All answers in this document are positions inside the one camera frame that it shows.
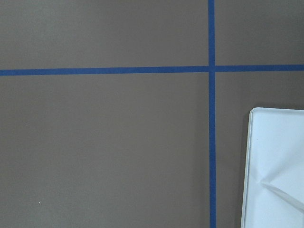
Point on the white rectangular tray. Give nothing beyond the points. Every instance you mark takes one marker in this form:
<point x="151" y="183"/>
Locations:
<point x="273" y="195"/>

